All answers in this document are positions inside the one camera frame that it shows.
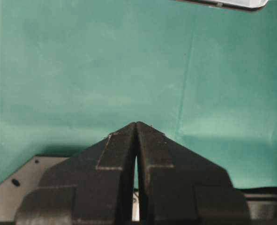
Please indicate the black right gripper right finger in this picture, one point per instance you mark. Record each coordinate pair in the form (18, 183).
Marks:
(179, 187)

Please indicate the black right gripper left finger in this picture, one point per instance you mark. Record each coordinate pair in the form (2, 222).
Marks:
(93, 187)

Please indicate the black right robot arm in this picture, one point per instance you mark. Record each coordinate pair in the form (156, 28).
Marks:
(262, 204)

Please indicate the clear plastic storage case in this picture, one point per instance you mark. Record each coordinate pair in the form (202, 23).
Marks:
(243, 5)

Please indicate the green table cloth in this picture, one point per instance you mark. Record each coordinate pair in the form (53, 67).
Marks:
(73, 71)

